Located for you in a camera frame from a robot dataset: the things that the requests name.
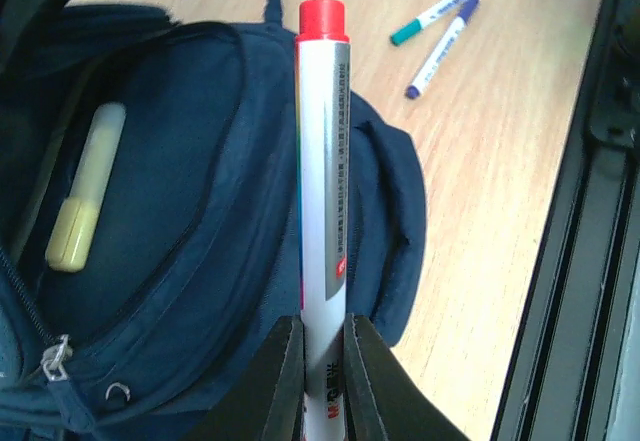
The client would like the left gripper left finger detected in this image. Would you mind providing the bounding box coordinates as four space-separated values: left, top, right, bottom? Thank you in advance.
184 316 304 441

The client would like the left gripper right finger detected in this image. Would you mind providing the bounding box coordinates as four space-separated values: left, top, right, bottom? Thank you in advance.
344 314 466 441

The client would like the navy blue student backpack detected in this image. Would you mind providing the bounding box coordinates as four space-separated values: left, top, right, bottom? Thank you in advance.
1 0 426 440

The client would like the yellow highlighter marker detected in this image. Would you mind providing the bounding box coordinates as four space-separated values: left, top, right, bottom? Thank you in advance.
45 103 126 273

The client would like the red pen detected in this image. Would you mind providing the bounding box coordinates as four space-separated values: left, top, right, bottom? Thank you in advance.
295 0 350 440

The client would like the green marker pen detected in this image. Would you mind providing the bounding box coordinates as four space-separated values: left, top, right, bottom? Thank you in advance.
389 0 465 46

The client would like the purple marker pen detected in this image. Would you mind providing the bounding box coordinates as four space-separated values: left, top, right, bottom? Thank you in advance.
405 0 479 100

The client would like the black aluminium frame rail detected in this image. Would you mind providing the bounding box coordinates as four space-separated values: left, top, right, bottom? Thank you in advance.
492 0 639 440

